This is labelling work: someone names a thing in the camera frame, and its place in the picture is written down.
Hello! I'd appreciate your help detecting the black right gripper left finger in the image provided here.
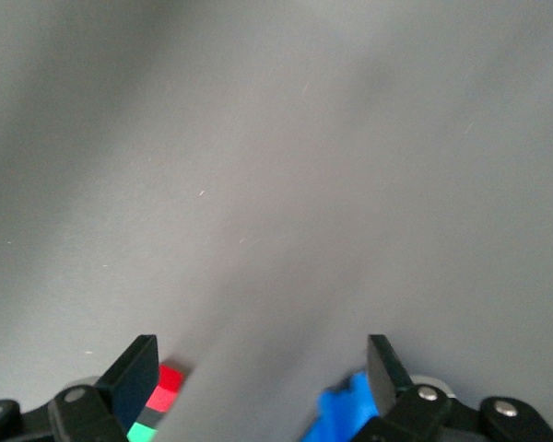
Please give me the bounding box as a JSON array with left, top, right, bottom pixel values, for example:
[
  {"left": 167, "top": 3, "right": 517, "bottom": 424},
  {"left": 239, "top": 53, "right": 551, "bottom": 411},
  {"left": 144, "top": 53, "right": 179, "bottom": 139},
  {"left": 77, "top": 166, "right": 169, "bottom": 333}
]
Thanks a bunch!
[{"left": 0, "top": 334, "right": 161, "bottom": 442}]

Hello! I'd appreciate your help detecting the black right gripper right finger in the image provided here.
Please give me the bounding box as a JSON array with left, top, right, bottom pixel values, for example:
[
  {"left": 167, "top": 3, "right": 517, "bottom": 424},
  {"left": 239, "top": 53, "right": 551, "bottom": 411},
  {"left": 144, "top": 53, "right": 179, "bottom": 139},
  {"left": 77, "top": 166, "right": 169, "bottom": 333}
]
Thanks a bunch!
[{"left": 347, "top": 333, "right": 553, "bottom": 442}]

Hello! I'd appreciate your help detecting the red cube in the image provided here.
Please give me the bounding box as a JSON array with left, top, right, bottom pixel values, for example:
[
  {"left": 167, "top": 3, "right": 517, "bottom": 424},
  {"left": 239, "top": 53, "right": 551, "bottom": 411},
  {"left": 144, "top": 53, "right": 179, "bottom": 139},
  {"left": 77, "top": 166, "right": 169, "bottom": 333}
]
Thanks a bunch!
[{"left": 144, "top": 364, "right": 186, "bottom": 413}]

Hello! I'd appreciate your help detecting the black cube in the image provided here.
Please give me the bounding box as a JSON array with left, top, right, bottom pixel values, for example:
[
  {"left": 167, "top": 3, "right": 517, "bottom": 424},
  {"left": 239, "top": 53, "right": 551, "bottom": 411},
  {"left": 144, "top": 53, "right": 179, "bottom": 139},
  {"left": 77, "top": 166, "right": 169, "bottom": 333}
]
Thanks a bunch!
[{"left": 135, "top": 406, "right": 168, "bottom": 428}]

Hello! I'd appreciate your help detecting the green cube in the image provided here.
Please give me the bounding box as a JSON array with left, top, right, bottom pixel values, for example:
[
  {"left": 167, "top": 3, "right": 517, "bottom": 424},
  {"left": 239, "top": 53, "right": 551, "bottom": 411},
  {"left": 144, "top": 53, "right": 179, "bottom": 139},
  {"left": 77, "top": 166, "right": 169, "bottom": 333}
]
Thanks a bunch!
[{"left": 125, "top": 422, "right": 160, "bottom": 442}]

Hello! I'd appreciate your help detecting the blue plastic bin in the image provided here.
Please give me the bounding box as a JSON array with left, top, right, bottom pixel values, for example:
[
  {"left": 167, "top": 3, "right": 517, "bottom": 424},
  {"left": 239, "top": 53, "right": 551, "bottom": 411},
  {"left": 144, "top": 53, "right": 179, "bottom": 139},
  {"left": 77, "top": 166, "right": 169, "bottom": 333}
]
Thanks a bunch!
[{"left": 302, "top": 371, "right": 382, "bottom": 442}]

